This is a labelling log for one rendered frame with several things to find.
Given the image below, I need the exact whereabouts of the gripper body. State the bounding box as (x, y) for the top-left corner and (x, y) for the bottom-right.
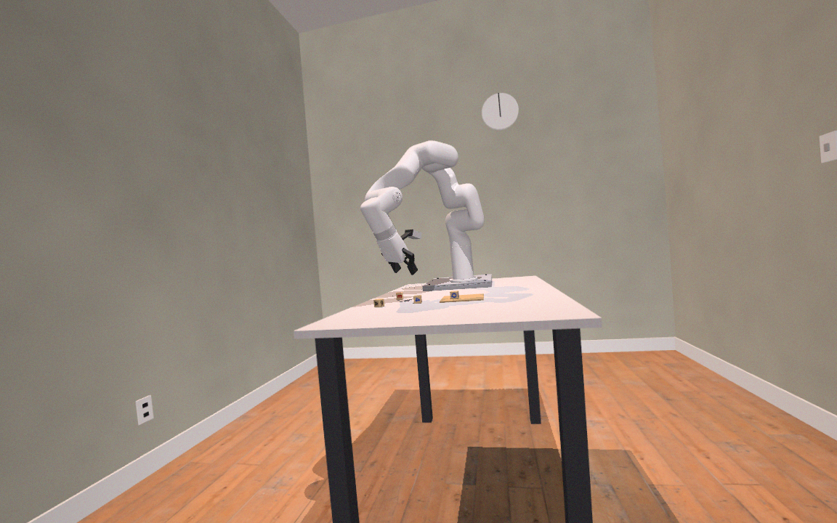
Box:
(376, 230), (408, 263)

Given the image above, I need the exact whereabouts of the tan square mat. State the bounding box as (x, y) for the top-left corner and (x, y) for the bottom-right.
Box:
(440, 293), (484, 303)

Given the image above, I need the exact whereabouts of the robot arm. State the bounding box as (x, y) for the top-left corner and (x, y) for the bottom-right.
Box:
(360, 141), (484, 283)

